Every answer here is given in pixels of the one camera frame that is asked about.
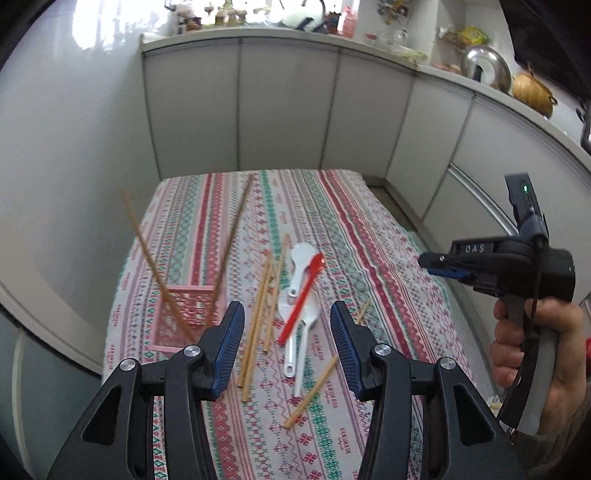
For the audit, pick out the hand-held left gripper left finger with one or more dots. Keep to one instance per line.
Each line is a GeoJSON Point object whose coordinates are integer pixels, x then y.
{"type": "Point", "coordinates": [233, 341]}

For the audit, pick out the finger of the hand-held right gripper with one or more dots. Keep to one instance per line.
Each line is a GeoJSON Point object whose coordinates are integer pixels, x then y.
{"type": "Point", "coordinates": [461, 275]}
{"type": "Point", "coordinates": [434, 261]}

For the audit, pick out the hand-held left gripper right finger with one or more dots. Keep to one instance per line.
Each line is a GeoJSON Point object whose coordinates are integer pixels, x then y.
{"type": "Point", "coordinates": [346, 346]}

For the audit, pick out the wooden chopstick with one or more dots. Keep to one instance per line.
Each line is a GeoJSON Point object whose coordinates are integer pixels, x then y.
{"type": "Point", "coordinates": [362, 312]}
{"type": "Point", "coordinates": [233, 240]}
{"type": "Point", "coordinates": [311, 392]}
{"type": "Point", "coordinates": [258, 350]}
{"type": "Point", "coordinates": [254, 323]}
{"type": "Point", "coordinates": [157, 277]}

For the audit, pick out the white plastic spoon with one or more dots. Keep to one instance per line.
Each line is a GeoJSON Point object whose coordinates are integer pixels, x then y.
{"type": "Point", "coordinates": [310, 318]}
{"type": "Point", "coordinates": [302, 254]}
{"type": "Point", "coordinates": [290, 350]}

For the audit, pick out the pink plastic basket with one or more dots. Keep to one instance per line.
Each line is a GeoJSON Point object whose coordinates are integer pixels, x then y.
{"type": "Point", "coordinates": [189, 304]}

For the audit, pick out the red plastic spoon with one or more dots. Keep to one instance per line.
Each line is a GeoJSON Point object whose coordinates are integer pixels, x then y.
{"type": "Point", "coordinates": [300, 304]}

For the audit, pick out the person's right forearm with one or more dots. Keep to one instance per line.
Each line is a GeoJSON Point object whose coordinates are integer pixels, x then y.
{"type": "Point", "coordinates": [561, 454]}

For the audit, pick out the person's right hand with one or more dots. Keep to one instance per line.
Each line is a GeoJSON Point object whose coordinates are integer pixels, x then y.
{"type": "Point", "coordinates": [572, 350]}

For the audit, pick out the striped patterned tablecloth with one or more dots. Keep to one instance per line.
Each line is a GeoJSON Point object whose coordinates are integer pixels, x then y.
{"type": "Point", "coordinates": [360, 240]}

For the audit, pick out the frosted glass sliding door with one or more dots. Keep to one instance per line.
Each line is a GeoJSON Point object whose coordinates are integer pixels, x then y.
{"type": "Point", "coordinates": [46, 406]}

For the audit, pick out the steel pot lid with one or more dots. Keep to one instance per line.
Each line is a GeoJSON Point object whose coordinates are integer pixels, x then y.
{"type": "Point", "coordinates": [485, 64]}

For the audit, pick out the green leafy vegetables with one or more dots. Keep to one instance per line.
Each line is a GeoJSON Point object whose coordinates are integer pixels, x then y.
{"type": "Point", "coordinates": [411, 54]}

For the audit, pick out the white kitchen base cabinets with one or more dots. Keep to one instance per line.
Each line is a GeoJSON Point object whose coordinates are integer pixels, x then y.
{"type": "Point", "coordinates": [286, 106]}

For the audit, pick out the clear glass jar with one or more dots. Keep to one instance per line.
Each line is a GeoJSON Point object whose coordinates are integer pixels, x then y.
{"type": "Point", "coordinates": [399, 39]}

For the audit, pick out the black range hood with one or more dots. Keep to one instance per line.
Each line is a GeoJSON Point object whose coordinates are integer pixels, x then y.
{"type": "Point", "coordinates": [545, 41]}

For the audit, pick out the yellow snack packet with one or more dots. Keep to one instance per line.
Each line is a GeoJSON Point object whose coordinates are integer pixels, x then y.
{"type": "Point", "coordinates": [473, 36]}

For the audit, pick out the pink plastic bottle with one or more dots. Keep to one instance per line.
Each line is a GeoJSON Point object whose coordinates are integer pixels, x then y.
{"type": "Point", "coordinates": [347, 21]}

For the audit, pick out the white round bowl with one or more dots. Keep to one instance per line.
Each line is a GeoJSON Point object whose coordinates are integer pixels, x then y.
{"type": "Point", "coordinates": [298, 19]}

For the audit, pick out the white kitchen countertop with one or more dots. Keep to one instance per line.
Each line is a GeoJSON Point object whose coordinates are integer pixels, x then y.
{"type": "Point", "coordinates": [207, 34]}

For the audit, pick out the row of small potted plants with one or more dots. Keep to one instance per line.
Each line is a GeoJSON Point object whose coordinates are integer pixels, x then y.
{"type": "Point", "coordinates": [226, 16]}

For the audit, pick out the metal rail bar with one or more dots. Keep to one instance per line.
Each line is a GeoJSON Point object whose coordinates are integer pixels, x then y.
{"type": "Point", "coordinates": [485, 198]}

